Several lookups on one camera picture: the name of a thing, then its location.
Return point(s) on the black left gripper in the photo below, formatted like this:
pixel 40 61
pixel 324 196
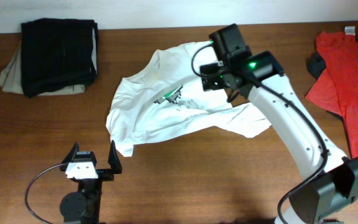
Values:
pixel 108 175

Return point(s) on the white t-shirt with robot print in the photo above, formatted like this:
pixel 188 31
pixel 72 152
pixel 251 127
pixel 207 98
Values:
pixel 166 100

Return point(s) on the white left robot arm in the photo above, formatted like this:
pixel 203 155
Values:
pixel 83 205

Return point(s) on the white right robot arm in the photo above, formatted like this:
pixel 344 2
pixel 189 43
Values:
pixel 330 178

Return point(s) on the dark garment under red shirt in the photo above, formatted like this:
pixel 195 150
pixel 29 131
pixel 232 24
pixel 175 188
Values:
pixel 316 65

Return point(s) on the black folded garment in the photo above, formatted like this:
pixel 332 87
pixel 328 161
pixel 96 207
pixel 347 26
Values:
pixel 58 53

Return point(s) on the beige folded garment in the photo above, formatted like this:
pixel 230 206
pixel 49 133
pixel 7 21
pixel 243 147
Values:
pixel 10 79

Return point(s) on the red t-shirt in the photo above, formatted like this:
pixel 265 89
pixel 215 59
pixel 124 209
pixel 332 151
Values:
pixel 336 90

